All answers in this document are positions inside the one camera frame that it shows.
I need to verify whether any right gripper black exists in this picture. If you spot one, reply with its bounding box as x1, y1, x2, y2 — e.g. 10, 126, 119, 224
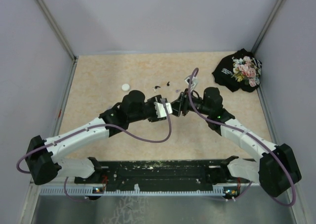
170, 88, 211, 117

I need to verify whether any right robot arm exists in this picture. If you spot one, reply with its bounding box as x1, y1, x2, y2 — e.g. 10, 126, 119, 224
171, 87, 302, 198

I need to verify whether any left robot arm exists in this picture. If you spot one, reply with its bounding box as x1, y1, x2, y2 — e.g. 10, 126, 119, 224
25, 90, 172, 185

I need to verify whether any white earbud case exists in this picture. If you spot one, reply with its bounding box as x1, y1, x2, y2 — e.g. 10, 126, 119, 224
121, 84, 130, 92

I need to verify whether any black floral cloth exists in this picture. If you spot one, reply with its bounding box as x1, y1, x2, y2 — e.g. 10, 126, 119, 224
212, 49, 262, 92

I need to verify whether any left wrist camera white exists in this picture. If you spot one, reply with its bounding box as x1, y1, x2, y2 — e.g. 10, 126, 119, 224
154, 102, 172, 119

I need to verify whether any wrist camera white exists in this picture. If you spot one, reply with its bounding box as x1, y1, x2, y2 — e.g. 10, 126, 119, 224
154, 102, 172, 119
185, 76, 198, 90

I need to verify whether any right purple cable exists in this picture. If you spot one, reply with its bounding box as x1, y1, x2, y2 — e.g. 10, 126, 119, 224
188, 67, 298, 207

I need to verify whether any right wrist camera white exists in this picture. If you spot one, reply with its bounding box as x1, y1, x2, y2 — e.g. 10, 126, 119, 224
185, 76, 198, 90

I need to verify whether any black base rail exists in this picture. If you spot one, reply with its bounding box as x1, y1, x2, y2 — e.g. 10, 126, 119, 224
75, 159, 237, 192

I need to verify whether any aluminium frame post left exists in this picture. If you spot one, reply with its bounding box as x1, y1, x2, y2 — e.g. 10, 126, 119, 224
26, 0, 79, 61

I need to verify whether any aluminium frame post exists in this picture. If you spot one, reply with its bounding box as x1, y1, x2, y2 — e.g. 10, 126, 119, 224
251, 0, 286, 54
26, 0, 79, 61

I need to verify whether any aluminium frame post right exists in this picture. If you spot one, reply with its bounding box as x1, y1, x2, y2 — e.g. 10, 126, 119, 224
251, 0, 286, 54

